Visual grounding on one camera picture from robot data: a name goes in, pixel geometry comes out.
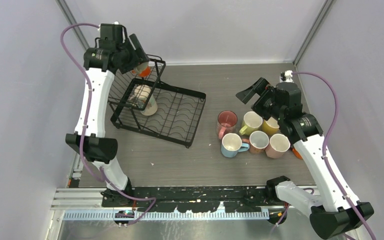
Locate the yellow mug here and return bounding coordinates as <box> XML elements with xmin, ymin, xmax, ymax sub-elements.
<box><xmin>261</xmin><ymin>117</ymin><xmax>280</xmax><ymax>136</ymax></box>

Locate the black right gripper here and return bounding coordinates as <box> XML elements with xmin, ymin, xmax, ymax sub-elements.
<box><xmin>236</xmin><ymin>77</ymin><xmax>284</xmax><ymax>122</ymax></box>

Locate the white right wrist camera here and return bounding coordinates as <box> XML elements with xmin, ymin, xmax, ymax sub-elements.
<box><xmin>279</xmin><ymin>70</ymin><xmax>294</xmax><ymax>83</ymax></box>

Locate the cream cup in rack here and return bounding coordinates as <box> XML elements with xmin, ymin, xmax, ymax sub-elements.
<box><xmin>130</xmin><ymin>84</ymin><xmax>158</xmax><ymax>117</ymax></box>

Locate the small pink cup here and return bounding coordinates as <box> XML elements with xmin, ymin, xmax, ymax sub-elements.
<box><xmin>242</xmin><ymin>130</ymin><xmax>270</xmax><ymax>154</ymax></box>

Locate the light green mug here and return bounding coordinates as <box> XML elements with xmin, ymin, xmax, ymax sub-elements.
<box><xmin>239</xmin><ymin>111</ymin><xmax>264</xmax><ymax>136</ymax></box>

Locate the black wire dish rack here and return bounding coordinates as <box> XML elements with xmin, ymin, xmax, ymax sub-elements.
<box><xmin>108</xmin><ymin>54</ymin><xmax>207</xmax><ymax>148</ymax></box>

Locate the light blue cup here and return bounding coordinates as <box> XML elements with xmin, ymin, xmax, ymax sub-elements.
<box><xmin>221</xmin><ymin>133</ymin><xmax>250</xmax><ymax>158</ymax></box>

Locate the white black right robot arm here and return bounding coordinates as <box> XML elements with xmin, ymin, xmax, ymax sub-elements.
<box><xmin>236</xmin><ymin>78</ymin><xmax>374</xmax><ymax>240</ymax></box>

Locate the large pink mug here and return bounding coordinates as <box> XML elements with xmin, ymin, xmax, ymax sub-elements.
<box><xmin>216</xmin><ymin>110</ymin><xmax>238</xmax><ymax>140</ymax></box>

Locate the beige mug top tier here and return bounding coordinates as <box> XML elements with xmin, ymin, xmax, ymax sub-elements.
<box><xmin>134</xmin><ymin>61</ymin><xmax>149</xmax><ymax>75</ymax></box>

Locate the pink cup rack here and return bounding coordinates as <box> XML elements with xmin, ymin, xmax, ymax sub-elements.
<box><xmin>265</xmin><ymin>133</ymin><xmax>291</xmax><ymax>159</ymax></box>

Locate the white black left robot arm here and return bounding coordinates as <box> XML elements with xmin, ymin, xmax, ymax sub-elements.
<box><xmin>60</xmin><ymin>22</ymin><xmax>151</xmax><ymax>207</ymax></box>

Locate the orange cup tier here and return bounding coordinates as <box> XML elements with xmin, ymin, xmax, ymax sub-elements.
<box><xmin>291</xmin><ymin>147</ymin><xmax>303</xmax><ymax>160</ymax></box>
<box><xmin>131</xmin><ymin>66</ymin><xmax>152</xmax><ymax>78</ymax></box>

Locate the orange cup top tier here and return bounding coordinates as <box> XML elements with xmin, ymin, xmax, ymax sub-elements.
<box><xmin>131</xmin><ymin>66</ymin><xmax>152</xmax><ymax>78</ymax></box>

